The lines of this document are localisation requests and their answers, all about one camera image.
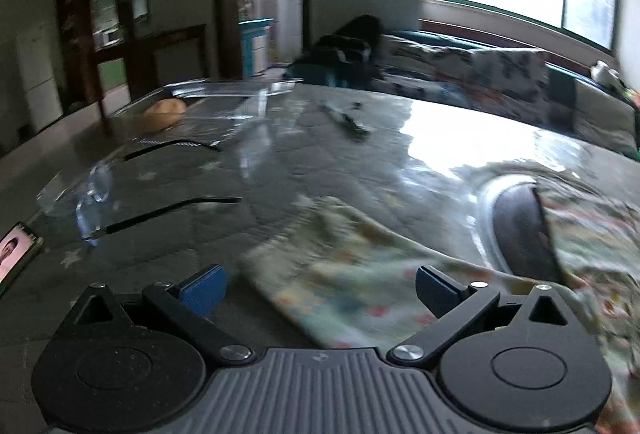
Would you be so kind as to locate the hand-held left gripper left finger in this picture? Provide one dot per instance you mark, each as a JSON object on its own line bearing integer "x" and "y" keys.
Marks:
{"x": 202, "y": 289}

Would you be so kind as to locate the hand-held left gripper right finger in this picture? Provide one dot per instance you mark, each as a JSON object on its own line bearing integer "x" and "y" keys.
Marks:
{"x": 440, "y": 291}

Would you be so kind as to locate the printed children's jacket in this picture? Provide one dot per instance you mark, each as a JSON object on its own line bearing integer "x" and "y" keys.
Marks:
{"x": 360, "y": 274}

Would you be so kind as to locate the round black induction cooktop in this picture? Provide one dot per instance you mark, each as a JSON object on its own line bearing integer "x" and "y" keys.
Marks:
{"x": 520, "y": 224}

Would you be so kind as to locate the bread bun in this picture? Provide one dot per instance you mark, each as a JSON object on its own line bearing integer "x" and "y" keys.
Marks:
{"x": 165, "y": 114}

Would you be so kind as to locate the clear plastic container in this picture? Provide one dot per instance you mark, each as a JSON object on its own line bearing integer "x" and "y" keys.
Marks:
{"x": 225, "y": 109}

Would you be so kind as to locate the smartphone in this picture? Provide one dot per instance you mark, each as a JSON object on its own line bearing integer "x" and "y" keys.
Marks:
{"x": 15, "y": 254}

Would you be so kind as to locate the black marker pen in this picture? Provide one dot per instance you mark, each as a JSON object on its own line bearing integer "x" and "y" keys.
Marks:
{"x": 345, "y": 119}

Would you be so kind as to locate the butterfly print blanket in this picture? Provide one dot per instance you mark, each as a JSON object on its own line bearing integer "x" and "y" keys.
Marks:
{"x": 425, "y": 59}

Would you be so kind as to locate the white pillow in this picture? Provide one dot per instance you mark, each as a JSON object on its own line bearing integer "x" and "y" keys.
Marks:
{"x": 600, "y": 114}

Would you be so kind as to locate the teal sofa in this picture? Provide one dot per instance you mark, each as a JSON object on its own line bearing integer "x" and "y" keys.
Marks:
{"x": 560, "y": 84}

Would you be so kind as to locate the blue cabinet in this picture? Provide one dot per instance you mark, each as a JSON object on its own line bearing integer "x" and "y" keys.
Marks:
{"x": 255, "y": 49}

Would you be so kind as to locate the black bag on sofa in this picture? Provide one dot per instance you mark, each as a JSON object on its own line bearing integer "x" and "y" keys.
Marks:
{"x": 350, "y": 49}

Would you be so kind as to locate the white refrigerator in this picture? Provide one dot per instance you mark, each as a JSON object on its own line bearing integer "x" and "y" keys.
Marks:
{"x": 40, "y": 74}

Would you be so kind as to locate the panda plush toy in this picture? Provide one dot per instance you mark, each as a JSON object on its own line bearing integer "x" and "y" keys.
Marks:
{"x": 602, "y": 73}

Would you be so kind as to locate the dark wooden display cabinet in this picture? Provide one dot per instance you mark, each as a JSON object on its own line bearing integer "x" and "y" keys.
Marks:
{"x": 70, "y": 39}

